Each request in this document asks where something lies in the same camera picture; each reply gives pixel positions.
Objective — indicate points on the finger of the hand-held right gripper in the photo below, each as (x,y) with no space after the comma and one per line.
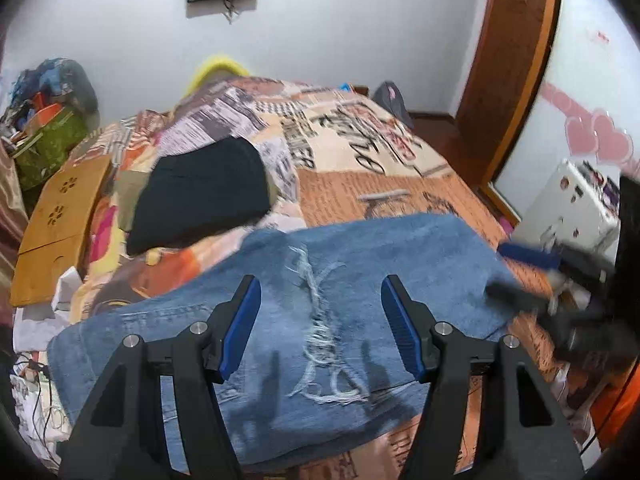
(520,297)
(530,256)

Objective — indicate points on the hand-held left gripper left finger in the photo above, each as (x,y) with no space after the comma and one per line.
(242,325)

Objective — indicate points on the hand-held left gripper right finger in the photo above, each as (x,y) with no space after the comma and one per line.
(400,330)

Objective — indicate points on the blue denim pants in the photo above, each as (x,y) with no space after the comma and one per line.
(280,360)

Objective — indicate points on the folded black pants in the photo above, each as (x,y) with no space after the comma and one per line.
(200,195)

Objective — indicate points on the white box with stickers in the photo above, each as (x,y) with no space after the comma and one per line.
(570,205)

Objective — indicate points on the printed patchwork blanket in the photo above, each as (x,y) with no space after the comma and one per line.
(340,190)

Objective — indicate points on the brown wooden door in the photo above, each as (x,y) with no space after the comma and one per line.
(510,75)

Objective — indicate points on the wooden folding table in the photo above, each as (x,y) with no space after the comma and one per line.
(60,230)

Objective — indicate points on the grey backpack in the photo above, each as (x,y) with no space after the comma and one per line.
(392,102)

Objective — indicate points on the yellow foam tube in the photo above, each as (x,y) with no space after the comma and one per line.
(220,67)

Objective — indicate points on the green patterned bag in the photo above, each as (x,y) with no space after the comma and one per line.
(50,150)

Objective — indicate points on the orange box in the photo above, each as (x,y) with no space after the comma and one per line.
(47,112)

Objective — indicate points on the pile of mixed clothes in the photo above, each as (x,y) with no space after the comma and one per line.
(55,80)

